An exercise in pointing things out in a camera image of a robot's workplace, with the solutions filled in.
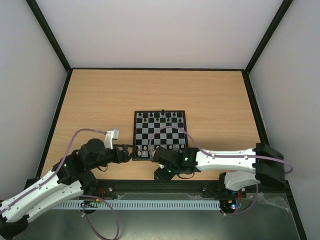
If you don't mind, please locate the black white chessboard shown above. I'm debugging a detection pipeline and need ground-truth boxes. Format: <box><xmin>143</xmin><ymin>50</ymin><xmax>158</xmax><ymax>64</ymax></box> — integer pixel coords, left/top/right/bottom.
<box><xmin>133</xmin><ymin>110</ymin><xmax>189</xmax><ymax>161</ymax></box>

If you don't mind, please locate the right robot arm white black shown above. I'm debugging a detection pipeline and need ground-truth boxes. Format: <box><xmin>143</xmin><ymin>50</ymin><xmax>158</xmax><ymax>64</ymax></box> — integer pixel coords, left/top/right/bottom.
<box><xmin>151</xmin><ymin>143</ymin><xmax>286</xmax><ymax>196</ymax></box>

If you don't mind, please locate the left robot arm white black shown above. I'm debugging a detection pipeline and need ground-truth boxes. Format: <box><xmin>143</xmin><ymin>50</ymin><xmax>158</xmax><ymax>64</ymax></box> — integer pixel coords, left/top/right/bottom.
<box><xmin>0</xmin><ymin>138</ymin><xmax>138</xmax><ymax>239</ymax></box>

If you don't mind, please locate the white cable duct strip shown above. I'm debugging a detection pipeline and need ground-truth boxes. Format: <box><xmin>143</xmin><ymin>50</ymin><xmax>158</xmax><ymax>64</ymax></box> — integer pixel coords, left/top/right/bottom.
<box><xmin>54</xmin><ymin>199</ymin><xmax>221</xmax><ymax>211</ymax></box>

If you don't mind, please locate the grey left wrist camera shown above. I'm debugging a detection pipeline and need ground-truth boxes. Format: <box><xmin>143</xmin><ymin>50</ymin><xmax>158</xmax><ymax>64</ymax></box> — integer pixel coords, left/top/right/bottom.
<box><xmin>108</xmin><ymin>129</ymin><xmax>120</xmax><ymax>140</ymax></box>

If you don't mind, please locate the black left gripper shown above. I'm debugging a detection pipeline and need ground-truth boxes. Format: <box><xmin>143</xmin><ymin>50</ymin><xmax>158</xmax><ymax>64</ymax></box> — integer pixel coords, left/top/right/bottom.
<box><xmin>87</xmin><ymin>143</ymin><xmax>140</xmax><ymax>170</ymax></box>

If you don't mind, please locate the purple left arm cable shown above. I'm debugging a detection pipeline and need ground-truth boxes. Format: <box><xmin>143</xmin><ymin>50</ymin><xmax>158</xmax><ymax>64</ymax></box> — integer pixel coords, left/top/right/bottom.
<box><xmin>0</xmin><ymin>127</ymin><xmax>108</xmax><ymax>216</ymax></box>

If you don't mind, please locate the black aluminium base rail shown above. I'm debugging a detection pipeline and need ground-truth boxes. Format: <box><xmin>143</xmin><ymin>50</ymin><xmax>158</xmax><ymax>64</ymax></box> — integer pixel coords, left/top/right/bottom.
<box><xmin>24</xmin><ymin>178</ymin><xmax>291</xmax><ymax>200</ymax></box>

